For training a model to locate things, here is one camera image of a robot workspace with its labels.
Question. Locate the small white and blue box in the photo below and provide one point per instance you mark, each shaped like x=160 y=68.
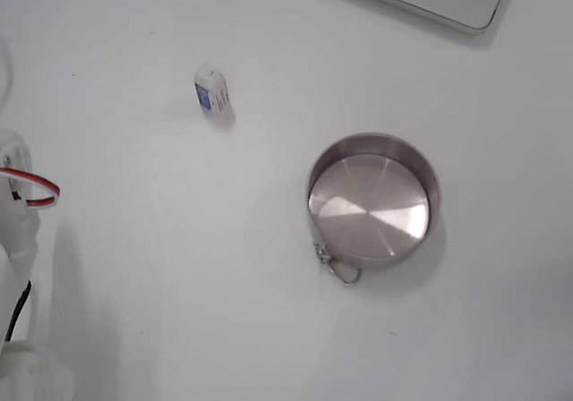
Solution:
x=210 y=92

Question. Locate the round metal bowl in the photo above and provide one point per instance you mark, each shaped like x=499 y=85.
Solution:
x=371 y=213

